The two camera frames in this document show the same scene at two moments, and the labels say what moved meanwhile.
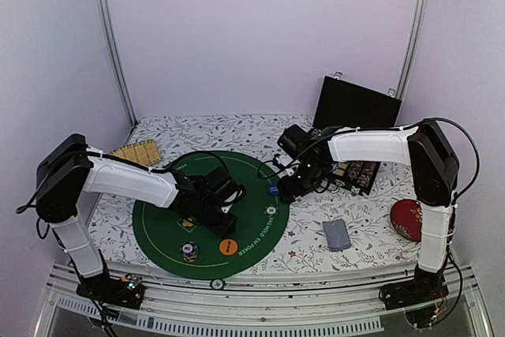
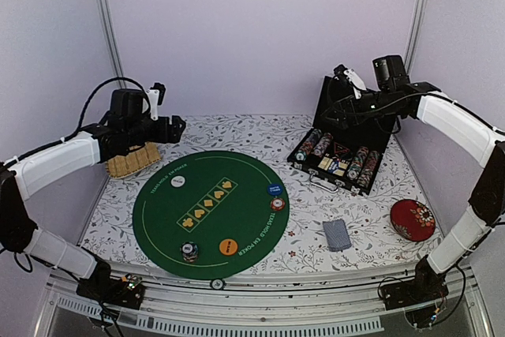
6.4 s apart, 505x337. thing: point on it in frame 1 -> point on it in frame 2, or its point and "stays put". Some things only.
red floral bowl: (406, 217) stays put
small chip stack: (271, 211) -> (277, 204)
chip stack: (189, 250) stays put
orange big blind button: (228, 247) stays put
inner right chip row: (353, 170) stays put
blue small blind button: (273, 190) stays put
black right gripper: (290, 192) -> (343, 106)
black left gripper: (225, 228) -> (164, 136)
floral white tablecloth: (326, 231) stays put
